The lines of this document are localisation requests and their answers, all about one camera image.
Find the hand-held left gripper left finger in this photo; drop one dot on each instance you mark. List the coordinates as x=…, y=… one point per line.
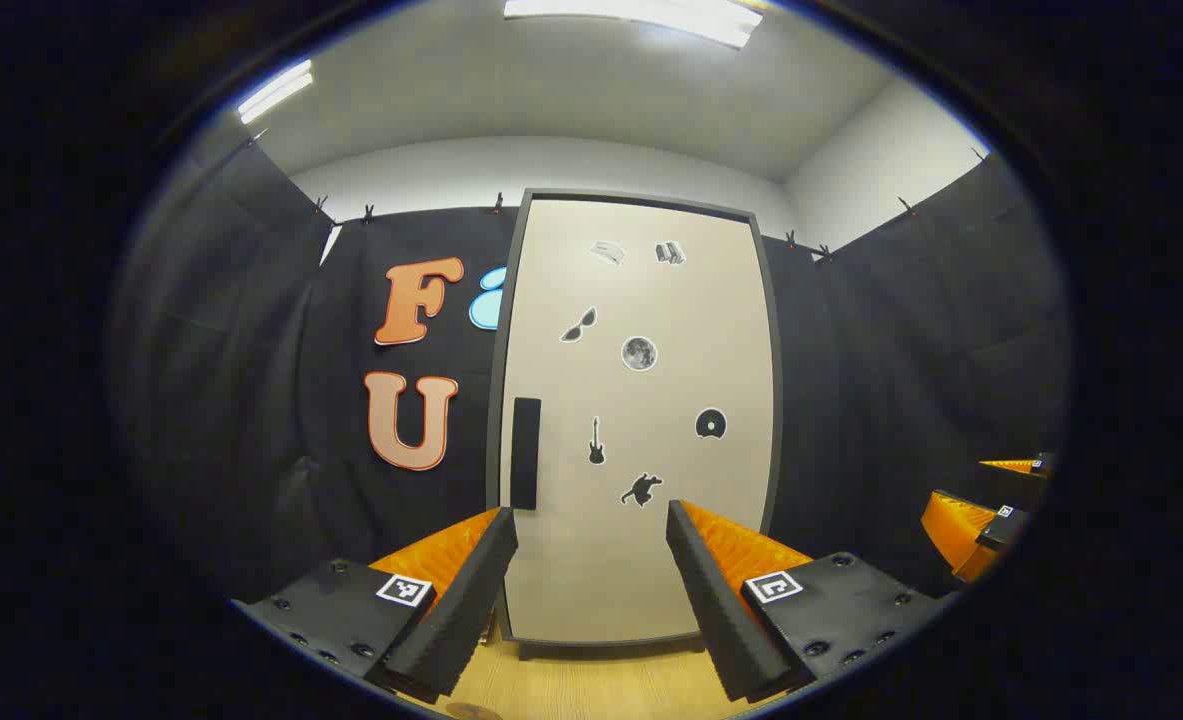
x=456, y=610

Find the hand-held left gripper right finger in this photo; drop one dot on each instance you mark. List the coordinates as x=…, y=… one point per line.
x=716, y=610

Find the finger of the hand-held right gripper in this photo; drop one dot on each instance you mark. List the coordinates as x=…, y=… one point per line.
x=951, y=530
x=1011, y=465

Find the beige cabinet door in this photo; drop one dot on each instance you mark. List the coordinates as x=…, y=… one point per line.
x=651, y=560

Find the grey cabinet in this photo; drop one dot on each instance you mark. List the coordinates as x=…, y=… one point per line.
x=495, y=380

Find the black backdrop cloth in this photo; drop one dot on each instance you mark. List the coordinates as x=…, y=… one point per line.
x=251, y=400

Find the ceiling light panel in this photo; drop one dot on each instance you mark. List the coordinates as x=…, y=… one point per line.
x=276, y=92
x=641, y=15

